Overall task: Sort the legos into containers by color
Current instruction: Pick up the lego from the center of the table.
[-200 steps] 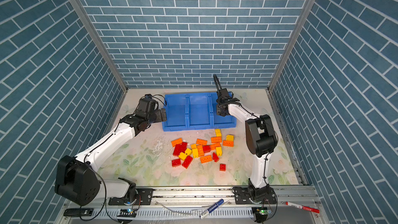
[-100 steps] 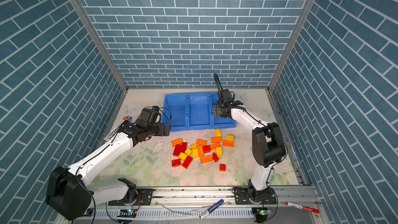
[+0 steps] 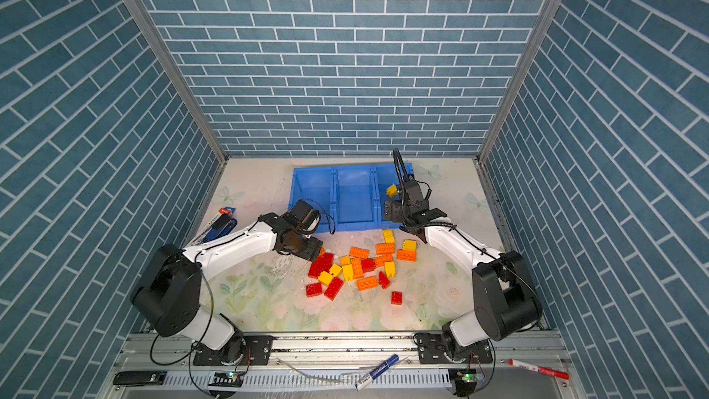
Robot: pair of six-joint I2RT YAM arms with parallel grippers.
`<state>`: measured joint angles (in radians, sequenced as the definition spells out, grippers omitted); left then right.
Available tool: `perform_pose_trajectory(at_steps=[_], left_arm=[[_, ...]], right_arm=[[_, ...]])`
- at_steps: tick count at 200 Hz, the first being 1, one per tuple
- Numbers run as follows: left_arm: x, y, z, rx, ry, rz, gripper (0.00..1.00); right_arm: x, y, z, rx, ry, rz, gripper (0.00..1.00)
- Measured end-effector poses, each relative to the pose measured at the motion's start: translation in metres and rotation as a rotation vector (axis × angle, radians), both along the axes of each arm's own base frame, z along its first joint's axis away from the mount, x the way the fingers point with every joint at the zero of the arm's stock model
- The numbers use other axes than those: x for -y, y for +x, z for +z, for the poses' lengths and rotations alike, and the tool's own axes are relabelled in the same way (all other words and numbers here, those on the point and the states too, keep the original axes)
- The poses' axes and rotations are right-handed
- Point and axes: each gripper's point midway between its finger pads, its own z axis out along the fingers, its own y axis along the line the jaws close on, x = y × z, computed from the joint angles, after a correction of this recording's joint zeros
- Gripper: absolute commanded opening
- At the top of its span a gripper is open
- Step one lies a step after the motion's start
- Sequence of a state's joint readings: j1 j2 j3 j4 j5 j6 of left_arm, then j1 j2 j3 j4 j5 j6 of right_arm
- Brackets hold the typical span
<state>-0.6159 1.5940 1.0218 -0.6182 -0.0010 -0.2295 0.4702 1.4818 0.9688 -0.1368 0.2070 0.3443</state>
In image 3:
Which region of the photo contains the blue stapler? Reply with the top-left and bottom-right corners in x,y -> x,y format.
188,207 -> 237,246

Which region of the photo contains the red white marker pen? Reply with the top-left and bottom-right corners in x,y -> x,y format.
508,359 -> 570,381

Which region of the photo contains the red lego brick bottom left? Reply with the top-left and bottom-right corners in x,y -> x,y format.
306,283 -> 323,299

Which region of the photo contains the black flat device on rail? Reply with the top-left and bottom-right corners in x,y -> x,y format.
113,371 -> 167,387

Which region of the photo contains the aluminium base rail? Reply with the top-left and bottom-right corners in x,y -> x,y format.
100,331 -> 583,398

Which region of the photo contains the orange lego brick upper middle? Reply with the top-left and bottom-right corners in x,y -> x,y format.
375,243 -> 396,256

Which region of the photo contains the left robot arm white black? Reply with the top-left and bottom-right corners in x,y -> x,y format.
130,201 -> 322,365

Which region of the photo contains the orange lego brick right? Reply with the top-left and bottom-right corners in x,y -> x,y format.
396,249 -> 417,262

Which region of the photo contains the red lego brick tilted small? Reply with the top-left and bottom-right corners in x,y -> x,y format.
378,272 -> 391,289

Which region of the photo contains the blue three-compartment bin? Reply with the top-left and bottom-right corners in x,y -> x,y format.
288,164 -> 400,234

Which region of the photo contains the red lego brick long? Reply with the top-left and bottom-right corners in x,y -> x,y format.
323,277 -> 345,300

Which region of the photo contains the orange lego brick bottom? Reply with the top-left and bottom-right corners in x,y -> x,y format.
356,276 -> 379,292

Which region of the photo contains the blue white marker pen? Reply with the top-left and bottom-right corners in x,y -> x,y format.
354,354 -> 400,391

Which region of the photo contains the red lego brick large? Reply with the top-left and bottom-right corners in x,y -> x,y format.
308,252 -> 334,279

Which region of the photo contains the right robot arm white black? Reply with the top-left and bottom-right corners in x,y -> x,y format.
385,149 -> 543,361

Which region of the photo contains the red lego brick small lone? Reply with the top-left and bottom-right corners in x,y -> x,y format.
391,291 -> 404,306

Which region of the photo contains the orange lego brick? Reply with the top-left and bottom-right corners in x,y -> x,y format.
356,276 -> 379,292
375,243 -> 396,256
396,249 -> 417,262

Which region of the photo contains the yellow lego brick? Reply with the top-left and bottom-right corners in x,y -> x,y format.
384,262 -> 396,279
402,239 -> 417,252
342,264 -> 355,282
382,229 -> 395,244
386,185 -> 399,199
318,272 -> 336,286

